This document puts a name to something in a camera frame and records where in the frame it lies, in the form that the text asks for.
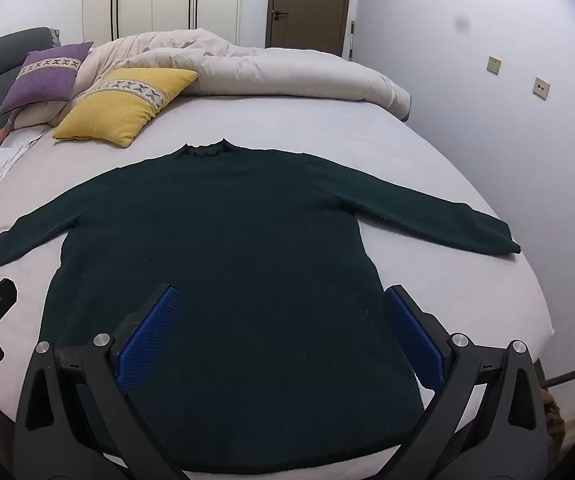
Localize yellow pillow with patterned band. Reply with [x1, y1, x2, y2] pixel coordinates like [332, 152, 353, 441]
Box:
[52, 67, 199, 149]

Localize dark green sweater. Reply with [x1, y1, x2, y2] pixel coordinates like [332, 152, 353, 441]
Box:
[0, 138, 522, 476]

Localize beige pillow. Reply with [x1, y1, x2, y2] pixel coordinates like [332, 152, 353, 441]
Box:
[0, 97, 84, 143]

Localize dark cable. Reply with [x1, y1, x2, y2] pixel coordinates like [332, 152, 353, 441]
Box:
[540, 357, 575, 390]

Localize brown door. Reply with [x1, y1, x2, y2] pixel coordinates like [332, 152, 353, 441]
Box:
[266, 0, 354, 54]

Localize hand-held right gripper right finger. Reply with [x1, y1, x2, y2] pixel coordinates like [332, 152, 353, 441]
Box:
[381, 284, 553, 480]

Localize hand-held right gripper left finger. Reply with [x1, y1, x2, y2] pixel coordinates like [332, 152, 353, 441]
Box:
[12, 282, 188, 480]

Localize bed with white sheet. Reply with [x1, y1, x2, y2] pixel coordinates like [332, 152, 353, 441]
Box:
[0, 92, 554, 480]

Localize purple pillow with patterned band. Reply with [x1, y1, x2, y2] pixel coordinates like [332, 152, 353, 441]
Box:
[0, 41, 94, 117]

